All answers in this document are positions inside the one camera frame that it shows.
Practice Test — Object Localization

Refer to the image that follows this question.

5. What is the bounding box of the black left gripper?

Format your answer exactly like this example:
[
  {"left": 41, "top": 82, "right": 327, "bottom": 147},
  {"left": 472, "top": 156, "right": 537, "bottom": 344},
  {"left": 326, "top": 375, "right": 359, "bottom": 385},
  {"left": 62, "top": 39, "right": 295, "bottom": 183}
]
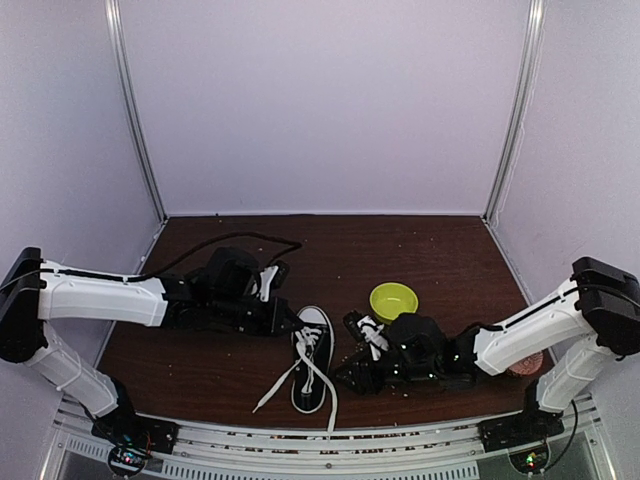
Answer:
[{"left": 210, "top": 292, "right": 303, "bottom": 338}]

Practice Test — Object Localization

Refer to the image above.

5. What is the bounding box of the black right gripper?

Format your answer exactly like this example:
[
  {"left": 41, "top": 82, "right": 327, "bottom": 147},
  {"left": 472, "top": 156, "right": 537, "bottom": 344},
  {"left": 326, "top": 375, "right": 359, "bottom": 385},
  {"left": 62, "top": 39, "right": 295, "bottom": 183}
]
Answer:
[{"left": 330, "top": 346, "right": 439, "bottom": 396}]

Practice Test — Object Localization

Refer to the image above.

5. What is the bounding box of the white shoelace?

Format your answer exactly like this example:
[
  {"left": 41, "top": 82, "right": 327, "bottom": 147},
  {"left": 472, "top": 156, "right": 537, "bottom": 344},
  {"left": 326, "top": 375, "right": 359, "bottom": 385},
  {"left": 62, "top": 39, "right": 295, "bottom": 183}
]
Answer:
[{"left": 252, "top": 325, "right": 338, "bottom": 436}]

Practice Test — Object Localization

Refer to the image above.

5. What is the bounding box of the black white canvas sneaker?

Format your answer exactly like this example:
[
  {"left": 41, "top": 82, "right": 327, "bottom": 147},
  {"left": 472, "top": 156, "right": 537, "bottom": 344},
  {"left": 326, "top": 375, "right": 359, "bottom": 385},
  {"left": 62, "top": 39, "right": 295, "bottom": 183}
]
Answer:
[{"left": 291, "top": 306, "right": 335, "bottom": 414}]

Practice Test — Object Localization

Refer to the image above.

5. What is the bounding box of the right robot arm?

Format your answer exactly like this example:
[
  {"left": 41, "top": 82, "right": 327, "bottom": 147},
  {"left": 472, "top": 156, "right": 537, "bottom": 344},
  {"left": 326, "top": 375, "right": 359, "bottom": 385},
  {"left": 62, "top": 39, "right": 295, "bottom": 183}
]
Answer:
[{"left": 334, "top": 257, "right": 639, "bottom": 442}]

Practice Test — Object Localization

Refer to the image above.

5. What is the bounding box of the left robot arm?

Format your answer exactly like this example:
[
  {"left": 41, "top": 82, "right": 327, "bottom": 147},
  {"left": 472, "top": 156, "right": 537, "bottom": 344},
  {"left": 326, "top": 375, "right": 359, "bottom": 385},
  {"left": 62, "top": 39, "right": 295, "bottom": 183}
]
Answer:
[{"left": 1, "top": 247, "right": 303, "bottom": 444}]

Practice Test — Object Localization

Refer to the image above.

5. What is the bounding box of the lime green bowl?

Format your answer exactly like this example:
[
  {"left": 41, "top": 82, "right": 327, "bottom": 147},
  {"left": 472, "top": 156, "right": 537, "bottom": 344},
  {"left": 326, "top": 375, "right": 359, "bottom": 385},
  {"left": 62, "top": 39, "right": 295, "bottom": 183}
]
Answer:
[{"left": 369, "top": 282, "right": 419, "bottom": 324}]

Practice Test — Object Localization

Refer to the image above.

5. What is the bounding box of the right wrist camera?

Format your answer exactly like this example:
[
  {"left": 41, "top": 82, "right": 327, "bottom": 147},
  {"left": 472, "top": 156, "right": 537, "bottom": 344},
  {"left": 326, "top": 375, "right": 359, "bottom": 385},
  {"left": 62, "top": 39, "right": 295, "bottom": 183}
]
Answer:
[{"left": 343, "top": 311, "right": 389, "bottom": 362}]

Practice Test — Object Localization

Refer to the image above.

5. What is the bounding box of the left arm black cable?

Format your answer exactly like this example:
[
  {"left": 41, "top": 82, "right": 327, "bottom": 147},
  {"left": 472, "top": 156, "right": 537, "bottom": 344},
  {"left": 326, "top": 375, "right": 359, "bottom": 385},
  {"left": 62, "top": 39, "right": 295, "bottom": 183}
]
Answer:
[{"left": 0, "top": 230, "right": 304, "bottom": 301}]

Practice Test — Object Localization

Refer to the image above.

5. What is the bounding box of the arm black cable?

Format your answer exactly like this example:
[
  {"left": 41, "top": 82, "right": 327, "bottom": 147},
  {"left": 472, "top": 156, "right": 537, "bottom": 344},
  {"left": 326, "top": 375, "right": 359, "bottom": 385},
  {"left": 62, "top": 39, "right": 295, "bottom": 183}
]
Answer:
[
  {"left": 0, "top": 230, "right": 304, "bottom": 301},
  {"left": 539, "top": 272, "right": 640, "bottom": 451}
]

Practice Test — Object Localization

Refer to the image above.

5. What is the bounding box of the front aluminium rail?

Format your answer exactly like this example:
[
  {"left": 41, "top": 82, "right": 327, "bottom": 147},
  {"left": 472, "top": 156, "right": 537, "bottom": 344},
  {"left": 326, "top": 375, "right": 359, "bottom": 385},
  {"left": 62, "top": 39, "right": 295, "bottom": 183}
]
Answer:
[{"left": 42, "top": 392, "right": 614, "bottom": 480}]

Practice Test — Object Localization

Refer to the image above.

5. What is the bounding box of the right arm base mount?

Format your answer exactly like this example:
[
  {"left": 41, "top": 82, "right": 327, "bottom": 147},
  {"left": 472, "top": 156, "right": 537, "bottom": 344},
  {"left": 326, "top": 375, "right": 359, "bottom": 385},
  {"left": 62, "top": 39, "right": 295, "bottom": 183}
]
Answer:
[{"left": 478, "top": 411, "right": 564, "bottom": 475}]

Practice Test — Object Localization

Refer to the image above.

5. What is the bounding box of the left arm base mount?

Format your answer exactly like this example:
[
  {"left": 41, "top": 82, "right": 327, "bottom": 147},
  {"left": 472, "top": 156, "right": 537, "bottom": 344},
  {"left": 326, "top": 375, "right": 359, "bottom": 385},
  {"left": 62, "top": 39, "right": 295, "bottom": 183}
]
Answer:
[{"left": 91, "top": 415, "right": 179, "bottom": 478}]

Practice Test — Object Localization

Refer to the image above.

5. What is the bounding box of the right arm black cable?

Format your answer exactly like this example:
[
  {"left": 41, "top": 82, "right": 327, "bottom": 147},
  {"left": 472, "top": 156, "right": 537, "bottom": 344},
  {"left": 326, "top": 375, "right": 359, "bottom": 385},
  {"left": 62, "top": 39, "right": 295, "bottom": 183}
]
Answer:
[{"left": 539, "top": 272, "right": 640, "bottom": 451}]

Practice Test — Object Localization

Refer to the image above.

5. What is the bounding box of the left aluminium frame post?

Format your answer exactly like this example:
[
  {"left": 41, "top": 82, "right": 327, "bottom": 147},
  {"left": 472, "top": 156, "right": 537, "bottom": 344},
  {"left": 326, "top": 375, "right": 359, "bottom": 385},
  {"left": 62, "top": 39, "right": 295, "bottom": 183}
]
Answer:
[{"left": 105, "top": 0, "right": 168, "bottom": 223}]

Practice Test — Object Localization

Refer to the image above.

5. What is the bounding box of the aluminium frame post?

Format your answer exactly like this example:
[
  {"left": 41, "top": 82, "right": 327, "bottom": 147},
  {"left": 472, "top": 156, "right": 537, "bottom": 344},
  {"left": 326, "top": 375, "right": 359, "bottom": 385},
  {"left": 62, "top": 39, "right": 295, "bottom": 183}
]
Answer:
[
  {"left": 105, "top": 0, "right": 168, "bottom": 223},
  {"left": 483, "top": 0, "right": 546, "bottom": 225}
]

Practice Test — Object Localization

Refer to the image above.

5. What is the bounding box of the right aluminium frame post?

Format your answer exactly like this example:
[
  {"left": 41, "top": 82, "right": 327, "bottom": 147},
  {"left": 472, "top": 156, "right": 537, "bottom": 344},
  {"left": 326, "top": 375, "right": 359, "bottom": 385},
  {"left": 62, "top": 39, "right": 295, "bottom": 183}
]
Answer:
[{"left": 483, "top": 0, "right": 546, "bottom": 225}]

